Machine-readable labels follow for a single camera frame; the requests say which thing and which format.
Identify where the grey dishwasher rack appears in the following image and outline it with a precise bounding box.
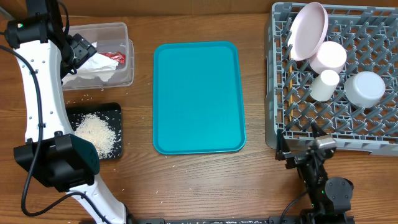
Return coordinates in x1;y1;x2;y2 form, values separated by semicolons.
265;2;397;156

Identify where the grey bowl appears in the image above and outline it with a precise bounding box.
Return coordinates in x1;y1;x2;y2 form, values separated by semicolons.
344;72;386;108

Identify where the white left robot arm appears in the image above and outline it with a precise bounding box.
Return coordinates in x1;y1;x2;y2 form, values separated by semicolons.
4;0;135;223

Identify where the white napkin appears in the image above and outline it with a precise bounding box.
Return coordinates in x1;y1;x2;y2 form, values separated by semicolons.
62;53;119;84

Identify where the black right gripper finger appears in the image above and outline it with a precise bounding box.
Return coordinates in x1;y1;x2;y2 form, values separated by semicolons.
311;122;326;138
276;129;289;156

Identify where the clear plastic waste bin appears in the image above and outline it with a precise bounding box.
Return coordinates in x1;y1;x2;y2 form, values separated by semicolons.
63;22;134;91

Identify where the red snack wrapper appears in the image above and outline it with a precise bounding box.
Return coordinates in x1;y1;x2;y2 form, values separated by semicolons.
101;52;126;64

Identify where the wooden chopstick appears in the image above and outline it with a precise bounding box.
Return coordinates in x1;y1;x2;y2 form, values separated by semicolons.
287;52;294;123

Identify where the pile of white rice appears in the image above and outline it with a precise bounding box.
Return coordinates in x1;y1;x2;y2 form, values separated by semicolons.
75;113;121;159

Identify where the small pink bowl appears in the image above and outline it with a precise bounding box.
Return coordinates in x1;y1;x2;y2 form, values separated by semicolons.
309;41;347;74

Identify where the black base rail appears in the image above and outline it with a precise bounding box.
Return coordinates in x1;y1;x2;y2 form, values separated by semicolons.
133;216;355;224

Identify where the teal serving tray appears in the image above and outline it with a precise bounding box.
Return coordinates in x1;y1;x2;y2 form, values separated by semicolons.
153;41;246;155

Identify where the cream cup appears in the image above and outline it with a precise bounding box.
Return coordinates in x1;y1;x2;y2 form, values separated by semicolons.
310;70;340;101

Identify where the large white plate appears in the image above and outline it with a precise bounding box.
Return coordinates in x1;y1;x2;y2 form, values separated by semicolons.
288;2;328;61

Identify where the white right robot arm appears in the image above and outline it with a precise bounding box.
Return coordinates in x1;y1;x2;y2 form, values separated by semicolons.
275;123;355;224

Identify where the black tray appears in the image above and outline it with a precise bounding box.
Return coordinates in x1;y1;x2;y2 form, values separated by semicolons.
66;103;123;159

